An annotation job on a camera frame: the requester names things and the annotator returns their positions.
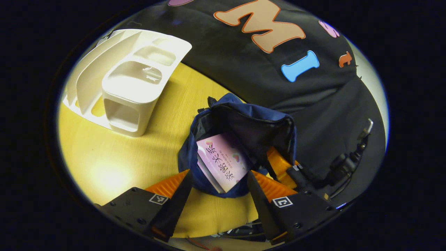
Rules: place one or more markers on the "white bookshelf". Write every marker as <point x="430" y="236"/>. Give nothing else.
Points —
<point x="132" y="83"/>

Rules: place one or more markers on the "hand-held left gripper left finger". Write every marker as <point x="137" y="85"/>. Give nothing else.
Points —
<point x="176" y="209"/>

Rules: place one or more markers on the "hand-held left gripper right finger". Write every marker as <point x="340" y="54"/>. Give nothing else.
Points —
<point x="263" y="209"/>

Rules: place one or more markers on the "blue schoolbag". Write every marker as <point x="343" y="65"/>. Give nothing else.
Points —
<point x="244" y="122"/>

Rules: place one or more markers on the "pink book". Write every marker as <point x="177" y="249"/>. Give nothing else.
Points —
<point x="223" y="160"/>

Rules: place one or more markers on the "black backdrop cloth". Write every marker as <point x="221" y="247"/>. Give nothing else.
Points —
<point x="261" y="80"/>

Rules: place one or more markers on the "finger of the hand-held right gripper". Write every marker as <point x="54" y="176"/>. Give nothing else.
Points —
<point x="296" y="176"/>
<point x="277" y="160"/>

